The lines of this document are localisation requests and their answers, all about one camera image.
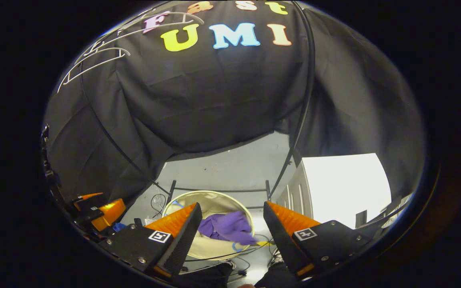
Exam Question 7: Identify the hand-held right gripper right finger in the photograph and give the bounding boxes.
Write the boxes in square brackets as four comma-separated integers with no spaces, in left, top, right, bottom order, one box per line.
[263,201,372,279]

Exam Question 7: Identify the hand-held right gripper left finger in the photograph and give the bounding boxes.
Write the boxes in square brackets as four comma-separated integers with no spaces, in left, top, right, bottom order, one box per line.
[98,202,203,279]

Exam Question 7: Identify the purple ribbed jacket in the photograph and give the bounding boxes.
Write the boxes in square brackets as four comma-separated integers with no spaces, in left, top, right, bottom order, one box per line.
[197,211,260,246]

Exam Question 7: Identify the cream round laundry hamper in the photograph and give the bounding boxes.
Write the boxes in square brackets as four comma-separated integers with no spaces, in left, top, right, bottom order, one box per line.
[162,190,256,261]

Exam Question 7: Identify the black metal clothes rack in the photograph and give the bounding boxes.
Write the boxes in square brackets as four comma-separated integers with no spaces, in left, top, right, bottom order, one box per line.
[79,0,316,210]

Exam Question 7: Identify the white plastic clothes hanger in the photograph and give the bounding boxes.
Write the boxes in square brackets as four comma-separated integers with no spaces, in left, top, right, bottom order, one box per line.
[56,47,132,93]
[82,11,206,56]

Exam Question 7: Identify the person's right leg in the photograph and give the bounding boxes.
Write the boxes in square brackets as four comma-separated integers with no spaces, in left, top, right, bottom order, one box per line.
[255,262,300,288]

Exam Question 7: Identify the person's leg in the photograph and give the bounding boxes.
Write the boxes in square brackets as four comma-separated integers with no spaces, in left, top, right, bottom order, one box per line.
[255,262,300,288]
[174,262,235,288]

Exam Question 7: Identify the person's left leg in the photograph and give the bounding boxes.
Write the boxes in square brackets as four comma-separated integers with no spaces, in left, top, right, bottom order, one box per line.
[174,262,235,288]

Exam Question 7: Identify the white cabinet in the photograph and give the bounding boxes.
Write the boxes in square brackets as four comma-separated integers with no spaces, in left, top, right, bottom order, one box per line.
[277,153,392,229]

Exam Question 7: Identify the black floor cable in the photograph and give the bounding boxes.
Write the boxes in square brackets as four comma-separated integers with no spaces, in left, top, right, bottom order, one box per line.
[230,256,252,277]

